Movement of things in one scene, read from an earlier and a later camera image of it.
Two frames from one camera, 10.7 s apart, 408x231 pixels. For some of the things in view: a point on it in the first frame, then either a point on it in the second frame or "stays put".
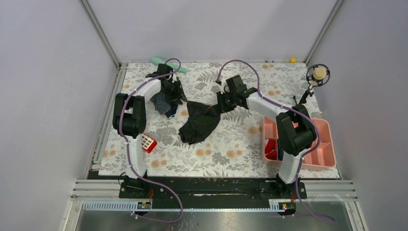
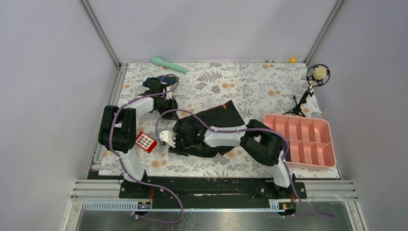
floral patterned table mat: [206, 121] stays put
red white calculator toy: [147, 143] stays put
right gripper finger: [218, 109] to [173, 150]
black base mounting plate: [213, 188] stays put
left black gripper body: [173, 91] to [165, 105]
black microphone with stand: [316, 74] stays put
